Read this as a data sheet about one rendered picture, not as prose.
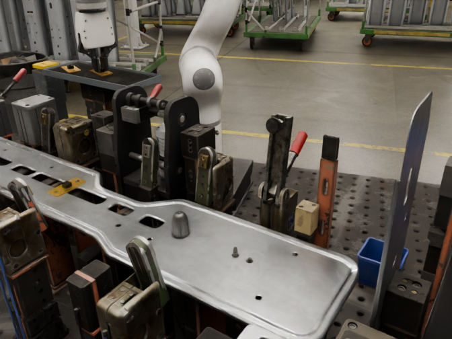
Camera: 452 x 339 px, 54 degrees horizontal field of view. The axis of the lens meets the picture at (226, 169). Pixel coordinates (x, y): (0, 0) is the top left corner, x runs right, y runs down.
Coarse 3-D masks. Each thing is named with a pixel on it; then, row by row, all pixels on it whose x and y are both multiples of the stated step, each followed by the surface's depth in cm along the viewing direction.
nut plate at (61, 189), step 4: (72, 180) 106; (80, 180) 106; (84, 180) 106; (64, 184) 102; (68, 184) 102; (72, 184) 104; (76, 184) 104; (80, 184) 104; (56, 188) 102; (60, 188) 102; (64, 188) 102; (68, 188) 102; (72, 188) 102; (48, 192) 101; (52, 192) 101; (60, 192) 101; (64, 192) 101; (56, 196) 100
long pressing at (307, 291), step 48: (0, 144) 127; (0, 192) 103; (96, 192) 101; (96, 240) 86; (192, 240) 84; (240, 240) 84; (288, 240) 83; (192, 288) 73; (240, 288) 72; (288, 288) 72; (336, 288) 72; (288, 336) 64
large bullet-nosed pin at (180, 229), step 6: (174, 216) 84; (180, 216) 83; (186, 216) 85; (174, 222) 84; (180, 222) 83; (186, 222) 84; (174, 228) 84; (180, 228) 84; (186, 228) 85; (174, 234) 85; (180, 234) 84; (186, 234) 85
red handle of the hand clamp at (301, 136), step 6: (300, 132) 92; (300, 138) 91; (306, 138) 92; (294, 144) 91; (300, 144) 91; (294, 150) 90; (300, 150) 91; (294, 156) 90; (288, 162) 89; (288, 168) 89; (276, 186) 87; (270, 192) 87
